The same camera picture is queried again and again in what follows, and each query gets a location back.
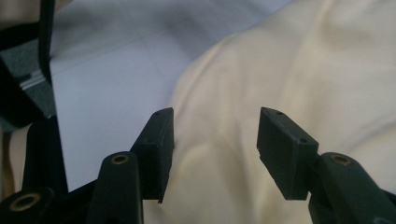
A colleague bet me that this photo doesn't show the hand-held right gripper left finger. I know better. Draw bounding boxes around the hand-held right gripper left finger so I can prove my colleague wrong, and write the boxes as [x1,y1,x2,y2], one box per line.
[130,106,175,205]

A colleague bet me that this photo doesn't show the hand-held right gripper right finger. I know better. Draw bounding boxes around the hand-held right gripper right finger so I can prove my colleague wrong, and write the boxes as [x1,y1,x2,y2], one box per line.
[256,106,320,201]

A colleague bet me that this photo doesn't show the cream baby pants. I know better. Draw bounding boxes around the cream baby pants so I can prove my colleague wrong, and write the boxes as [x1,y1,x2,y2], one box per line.
[143,0,396,224]

